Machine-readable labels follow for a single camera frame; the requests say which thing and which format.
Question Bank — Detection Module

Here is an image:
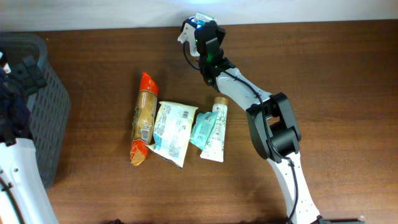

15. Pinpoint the white wet wipes pack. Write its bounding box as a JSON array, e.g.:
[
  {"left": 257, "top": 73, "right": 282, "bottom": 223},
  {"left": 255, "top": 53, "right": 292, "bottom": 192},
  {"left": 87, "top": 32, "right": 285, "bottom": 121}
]
[{"left": 146, "top": 101, "right": 198, "bottom": 168}]

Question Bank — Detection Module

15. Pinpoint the orange cracker snack pack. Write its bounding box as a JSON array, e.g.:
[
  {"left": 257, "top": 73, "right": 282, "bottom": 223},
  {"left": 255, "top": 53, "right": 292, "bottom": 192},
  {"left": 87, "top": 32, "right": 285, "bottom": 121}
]
[{"left": 130, "top": 72, "right": 159, "bottom": 166}]

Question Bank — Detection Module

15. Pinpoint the white barcode scanner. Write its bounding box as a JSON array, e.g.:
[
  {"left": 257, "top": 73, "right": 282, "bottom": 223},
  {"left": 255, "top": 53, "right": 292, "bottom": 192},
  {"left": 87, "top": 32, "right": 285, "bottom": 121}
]
[{"left": 187, "top": 16, "right": 200, "bottom": 57}]

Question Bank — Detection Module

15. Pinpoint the small teal tissue pack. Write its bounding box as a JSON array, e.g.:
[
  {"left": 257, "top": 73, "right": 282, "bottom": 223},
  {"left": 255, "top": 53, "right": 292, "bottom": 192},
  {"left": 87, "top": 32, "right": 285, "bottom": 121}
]
[{"left": 193, "top": 12, "right": 217, "bottom": 26}]

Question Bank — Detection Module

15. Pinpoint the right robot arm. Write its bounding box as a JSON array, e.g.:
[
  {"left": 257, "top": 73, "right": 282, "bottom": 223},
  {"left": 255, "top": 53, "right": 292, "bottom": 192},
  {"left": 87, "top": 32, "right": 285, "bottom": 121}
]
[{"left": 178, "top": 16, "right": 325, "bottom": 223}]

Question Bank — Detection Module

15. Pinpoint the grey plastic basket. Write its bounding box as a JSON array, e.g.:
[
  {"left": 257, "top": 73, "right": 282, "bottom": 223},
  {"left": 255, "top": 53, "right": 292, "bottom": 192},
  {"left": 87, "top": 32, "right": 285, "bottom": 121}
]
[{"left": 1, "top": 34, "right": 71, "bottom": 189}]

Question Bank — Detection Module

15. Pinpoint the white bamboo print tube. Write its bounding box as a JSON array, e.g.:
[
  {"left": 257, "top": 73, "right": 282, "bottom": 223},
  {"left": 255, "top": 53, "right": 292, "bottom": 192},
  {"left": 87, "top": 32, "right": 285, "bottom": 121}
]
[{"left": 200, "top": 96, "right": 228, "bottom": 162}]

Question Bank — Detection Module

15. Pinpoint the teal sachet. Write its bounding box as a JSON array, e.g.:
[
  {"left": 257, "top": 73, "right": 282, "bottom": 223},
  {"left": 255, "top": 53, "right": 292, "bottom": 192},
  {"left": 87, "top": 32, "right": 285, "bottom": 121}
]
[{"left": 190, "top": 111, "right": 218, "bottom": 150}]

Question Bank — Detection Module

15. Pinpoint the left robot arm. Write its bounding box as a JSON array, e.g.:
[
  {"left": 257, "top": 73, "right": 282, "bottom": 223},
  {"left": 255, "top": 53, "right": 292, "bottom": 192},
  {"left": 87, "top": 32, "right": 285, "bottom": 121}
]
[{"left": 1, "top": 49, "right": 58, "bottom": 223}]

